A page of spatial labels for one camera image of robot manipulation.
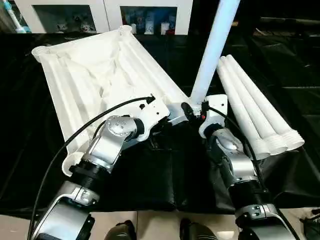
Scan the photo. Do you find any white plastic table top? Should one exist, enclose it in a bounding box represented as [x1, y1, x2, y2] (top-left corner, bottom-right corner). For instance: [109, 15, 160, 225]
[31, 24, 191, 178]

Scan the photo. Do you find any white blue patterned container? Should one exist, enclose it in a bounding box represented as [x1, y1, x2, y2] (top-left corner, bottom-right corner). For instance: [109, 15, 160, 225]
[144, 11, 155, 35]

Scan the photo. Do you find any dark left robot foot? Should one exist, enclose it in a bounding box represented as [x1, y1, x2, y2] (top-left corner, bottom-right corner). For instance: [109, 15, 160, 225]
[103, 219, 138, 240]

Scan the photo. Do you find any dark robot foot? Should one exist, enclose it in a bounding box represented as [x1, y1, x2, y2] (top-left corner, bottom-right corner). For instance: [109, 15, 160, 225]
[103, 219, 138, 240]
[179, 217, 216, 240]

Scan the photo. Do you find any dark right robot foot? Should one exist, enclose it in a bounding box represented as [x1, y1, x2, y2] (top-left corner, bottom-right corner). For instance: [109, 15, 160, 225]
[179, 217, 216, 240]

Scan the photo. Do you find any white glass door cabinet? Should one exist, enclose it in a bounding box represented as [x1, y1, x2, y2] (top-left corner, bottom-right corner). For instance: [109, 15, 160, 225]
[12, 0, 195, 36]

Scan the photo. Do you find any black work mat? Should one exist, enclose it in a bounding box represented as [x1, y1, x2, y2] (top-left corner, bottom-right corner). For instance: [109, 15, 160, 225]
[0, 31, 320, 216]

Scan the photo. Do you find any white pipe with blue bands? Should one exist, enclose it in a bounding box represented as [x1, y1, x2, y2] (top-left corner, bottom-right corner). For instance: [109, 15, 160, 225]
[3, 0, 33, 34]

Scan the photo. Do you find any black right camera cable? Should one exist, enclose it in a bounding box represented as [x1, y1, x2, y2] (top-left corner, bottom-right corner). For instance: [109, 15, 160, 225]
[207, 104, 301, 240]

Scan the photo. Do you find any black camera cable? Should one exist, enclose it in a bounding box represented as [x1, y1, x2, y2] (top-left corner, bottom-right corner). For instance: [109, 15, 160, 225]
[27, 94, 156, 240]
[207, 104, 301, 240]

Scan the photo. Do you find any black left camera cable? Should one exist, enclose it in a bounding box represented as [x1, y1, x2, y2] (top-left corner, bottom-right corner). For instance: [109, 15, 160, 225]
[27, 94, 156, 240]

